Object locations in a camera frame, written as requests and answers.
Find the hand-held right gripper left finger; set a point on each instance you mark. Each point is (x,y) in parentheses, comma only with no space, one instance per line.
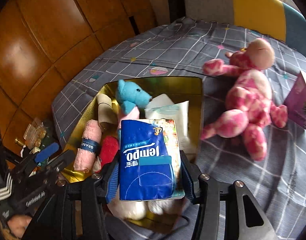
(114,180)

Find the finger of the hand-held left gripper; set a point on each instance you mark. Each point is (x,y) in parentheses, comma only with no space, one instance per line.
(46,153)
(64,161)

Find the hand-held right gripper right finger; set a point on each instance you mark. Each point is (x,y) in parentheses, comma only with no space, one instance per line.
(189,183)

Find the red christmas sock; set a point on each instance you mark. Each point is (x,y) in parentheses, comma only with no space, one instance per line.
(109,152)

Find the pink towel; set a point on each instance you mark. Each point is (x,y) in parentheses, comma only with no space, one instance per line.
(88,145)

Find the clear plastic bag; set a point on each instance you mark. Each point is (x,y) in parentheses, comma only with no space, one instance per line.
(133,210)

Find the blue tissue packet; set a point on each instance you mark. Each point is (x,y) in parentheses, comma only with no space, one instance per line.
(148,160)

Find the cream white tube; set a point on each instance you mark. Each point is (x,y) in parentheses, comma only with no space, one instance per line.
(106,115)

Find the gold box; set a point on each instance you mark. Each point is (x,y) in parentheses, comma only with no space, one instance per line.
(93,97)

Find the white wipes pack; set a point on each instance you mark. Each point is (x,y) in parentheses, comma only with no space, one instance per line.
(168,110)

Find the blue teddy bear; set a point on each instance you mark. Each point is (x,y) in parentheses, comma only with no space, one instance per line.
(131,95)

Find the person's left hand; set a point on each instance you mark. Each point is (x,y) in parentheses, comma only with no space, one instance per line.
(20,226)

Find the clear plastic packet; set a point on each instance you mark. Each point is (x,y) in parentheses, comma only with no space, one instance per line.
(35,132)

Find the grey grid bedsheet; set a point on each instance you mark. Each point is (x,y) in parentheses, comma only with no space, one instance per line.
(242,180)

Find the pink spotted plush monkey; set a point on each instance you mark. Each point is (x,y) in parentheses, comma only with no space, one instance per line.
(247,97)

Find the purple cardboard box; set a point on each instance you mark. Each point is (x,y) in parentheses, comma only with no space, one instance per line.
(300,102)

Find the grey yellow blue headboard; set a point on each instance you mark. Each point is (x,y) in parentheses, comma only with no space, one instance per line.
(255,7)

